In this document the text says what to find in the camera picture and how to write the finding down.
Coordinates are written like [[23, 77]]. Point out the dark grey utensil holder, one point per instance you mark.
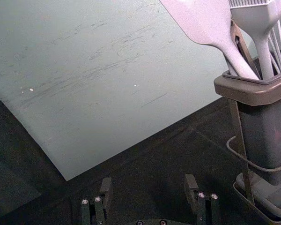
[[264, 122]]

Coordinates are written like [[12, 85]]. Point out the brown metal tongs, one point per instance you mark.
[[242, 44]]

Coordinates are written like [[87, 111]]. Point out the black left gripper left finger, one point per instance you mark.
[[98, 208]]

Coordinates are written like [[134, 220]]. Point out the pale grey silicone spatula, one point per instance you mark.
[[201, 21]]

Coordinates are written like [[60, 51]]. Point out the black rack with steel bars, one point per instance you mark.
[[244, 164]]

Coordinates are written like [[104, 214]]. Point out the pale grey silicone brush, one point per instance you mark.
[[260, 35]]

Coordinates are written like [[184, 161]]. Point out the black table cloth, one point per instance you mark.
[[154, 164]]

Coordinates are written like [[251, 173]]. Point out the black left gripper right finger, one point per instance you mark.
[[201, 206]]

